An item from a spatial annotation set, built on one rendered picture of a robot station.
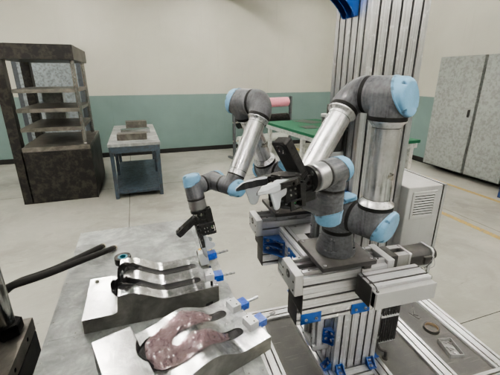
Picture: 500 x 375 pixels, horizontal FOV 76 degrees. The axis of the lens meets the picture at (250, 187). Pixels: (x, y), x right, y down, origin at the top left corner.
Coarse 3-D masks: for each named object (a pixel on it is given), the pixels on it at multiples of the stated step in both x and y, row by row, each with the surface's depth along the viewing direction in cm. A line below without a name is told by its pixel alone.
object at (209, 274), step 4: (204, 272) 133; (208, 272) 133; (212, 272) 133; (216, 272) 135; (220, 272) 135; (232, 272) 137; (204, 276) 134; (208, 276) 131; (212, 276) 132; (216, 276) 133; (220, 276) 133; (208, 280) 132; (212, 280) 132; (220, 280) 134
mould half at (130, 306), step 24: (120, 264) 136; (144, 264) 139; (168, 264) 145; (96, 288) 132; (120, 288) 120; (144, 288) 123; (192, 288) 128; (216, 288) 129; (96, 312) 118; (120, 312) 118; (144, 312) 122; (168, 312) 125
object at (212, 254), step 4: (200, 252) 141; (208, 252) 143; (212, 252) 142; (216, 252) 142; (220, 252) 144; (200, 256) 140; (204, 256) 140; (208, 256) 141; (212, 256) 142; (216, 256) 142; (200, 260) 140; (204, 260) 141; (208, 260) 141; (204, 264) 141
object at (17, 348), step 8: (24, 320) 125; (32, 320) 126; (24, 328) 121; (32, 328) 126; (16, 336) 117; (24, 336) 118; (32, 336) 125; (0, 344) 114; (8, 344) 114; (16, 344) 114; (24, 344) 117; (0, 352) 111; (8, 352) 111; (16, 352) 111; (24, 352) 116; (0, 360) 108; (8, 360) 108; (16, 360) 109; (0, 368) 105; (8, 368) 105; (16, 368) 109
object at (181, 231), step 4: (192, 216) 140; (196, 216) 140; (188, 220) 139; (192, 220) 136; (196, 220) 137; (184, 224) 139; (188, 224) 136; (192, 224) 137; (180, 228) 137; (184, 228) 136; (188, 228) 137; (176, 232) 137; (180, 232) 136; (184, 232) 137; (180, 236) 136
